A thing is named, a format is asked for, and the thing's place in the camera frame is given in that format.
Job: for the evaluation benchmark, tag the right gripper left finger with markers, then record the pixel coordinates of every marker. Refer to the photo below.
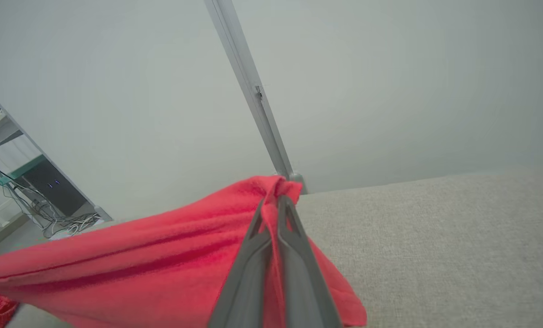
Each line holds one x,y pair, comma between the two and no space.
250,282

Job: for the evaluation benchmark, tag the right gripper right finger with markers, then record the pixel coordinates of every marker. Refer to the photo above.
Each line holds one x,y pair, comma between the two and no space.
303,282

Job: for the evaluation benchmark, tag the red and white garment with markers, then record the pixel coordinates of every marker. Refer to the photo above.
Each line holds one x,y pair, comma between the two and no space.
139,255

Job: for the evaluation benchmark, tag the black computer tower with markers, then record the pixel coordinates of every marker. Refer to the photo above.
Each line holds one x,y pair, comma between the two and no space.
54,189

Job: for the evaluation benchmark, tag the grey metal partition post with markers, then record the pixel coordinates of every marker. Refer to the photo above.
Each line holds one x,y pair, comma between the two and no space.
248,77

